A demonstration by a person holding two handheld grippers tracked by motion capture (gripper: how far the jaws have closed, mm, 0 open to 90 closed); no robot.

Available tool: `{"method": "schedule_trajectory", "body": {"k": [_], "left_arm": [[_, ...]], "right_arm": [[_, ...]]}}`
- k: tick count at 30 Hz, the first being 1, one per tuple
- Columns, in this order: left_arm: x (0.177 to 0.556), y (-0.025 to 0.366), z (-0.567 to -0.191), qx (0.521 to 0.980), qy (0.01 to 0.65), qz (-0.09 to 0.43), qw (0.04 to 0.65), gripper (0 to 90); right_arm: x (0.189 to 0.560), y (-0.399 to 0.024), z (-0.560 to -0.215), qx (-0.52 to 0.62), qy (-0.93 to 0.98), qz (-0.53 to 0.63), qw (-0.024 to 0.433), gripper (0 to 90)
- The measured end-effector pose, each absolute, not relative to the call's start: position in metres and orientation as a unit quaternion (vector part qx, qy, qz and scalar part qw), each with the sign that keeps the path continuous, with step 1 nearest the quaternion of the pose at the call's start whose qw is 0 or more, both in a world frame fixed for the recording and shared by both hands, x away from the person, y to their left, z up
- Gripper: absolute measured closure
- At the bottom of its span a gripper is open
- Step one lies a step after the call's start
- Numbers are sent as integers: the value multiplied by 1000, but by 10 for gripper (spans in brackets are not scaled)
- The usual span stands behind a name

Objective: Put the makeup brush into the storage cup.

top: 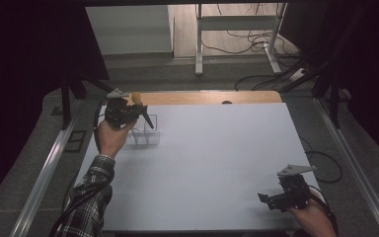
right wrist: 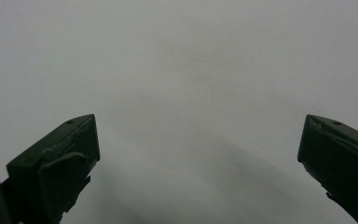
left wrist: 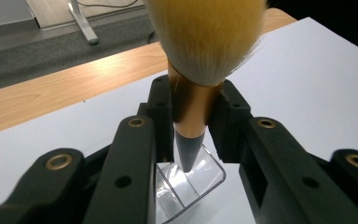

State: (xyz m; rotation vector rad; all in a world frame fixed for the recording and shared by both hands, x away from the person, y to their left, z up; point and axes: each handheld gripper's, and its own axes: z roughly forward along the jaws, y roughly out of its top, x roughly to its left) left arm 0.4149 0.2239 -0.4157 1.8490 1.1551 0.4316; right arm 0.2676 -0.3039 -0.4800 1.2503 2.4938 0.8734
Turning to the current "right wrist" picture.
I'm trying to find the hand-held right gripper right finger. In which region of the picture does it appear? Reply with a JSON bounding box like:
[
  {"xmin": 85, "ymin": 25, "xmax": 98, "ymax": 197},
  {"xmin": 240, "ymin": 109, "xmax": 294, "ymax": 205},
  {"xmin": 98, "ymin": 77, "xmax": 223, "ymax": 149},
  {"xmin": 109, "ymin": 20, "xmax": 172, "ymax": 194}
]
[{"xmin": 296, "ymin": 114, "xmax": 358, "ymax": 224}]

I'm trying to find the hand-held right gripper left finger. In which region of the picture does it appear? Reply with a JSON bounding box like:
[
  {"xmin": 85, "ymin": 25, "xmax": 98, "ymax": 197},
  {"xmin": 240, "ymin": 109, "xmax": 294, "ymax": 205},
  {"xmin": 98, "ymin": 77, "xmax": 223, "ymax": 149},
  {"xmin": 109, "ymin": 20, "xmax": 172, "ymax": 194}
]
[{"xmin": 0, "ymin": 113, "xmax": 102, "ymax": 224}]

